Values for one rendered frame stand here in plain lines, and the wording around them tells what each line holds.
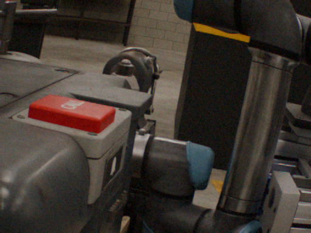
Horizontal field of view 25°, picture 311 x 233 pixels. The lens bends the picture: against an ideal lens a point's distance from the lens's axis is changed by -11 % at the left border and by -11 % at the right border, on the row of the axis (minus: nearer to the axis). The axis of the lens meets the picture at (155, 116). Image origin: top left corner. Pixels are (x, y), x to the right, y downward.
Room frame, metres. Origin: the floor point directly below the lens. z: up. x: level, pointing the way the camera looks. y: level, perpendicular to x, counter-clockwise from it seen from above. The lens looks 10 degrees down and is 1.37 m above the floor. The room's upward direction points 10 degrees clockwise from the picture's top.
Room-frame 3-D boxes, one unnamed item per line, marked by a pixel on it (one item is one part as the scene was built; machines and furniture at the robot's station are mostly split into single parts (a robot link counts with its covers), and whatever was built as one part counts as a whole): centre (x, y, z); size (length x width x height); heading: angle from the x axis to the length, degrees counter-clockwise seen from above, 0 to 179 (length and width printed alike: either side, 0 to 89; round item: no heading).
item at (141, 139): (1.23, 0.03, 1.08); 0.08 x 0.05 x 0.08; 172
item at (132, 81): (1.67, 0.09, 1.13); 0.08 x 0.08 x 0.03
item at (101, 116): (0.56, 0.06, 1.26); 0.06 x 0.06 x 0.02; 84
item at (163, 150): (1.22, -0.05, 1.08); 0.11 x 0.08 x 0.09; 82
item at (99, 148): (0.59, 0.06, 1.23); 0.13 x 0.08 x 0.05; 174
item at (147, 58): (2.23, 0.10, 1.01); 0.30 x 0.20 x 0.29; 174
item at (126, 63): (1.67, 0.09, 1.17); 0.04 x 0.04 x 0.03
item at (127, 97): (0.73, 0.05, 1.24); 0.09 x 0.08 x 0.03; 174
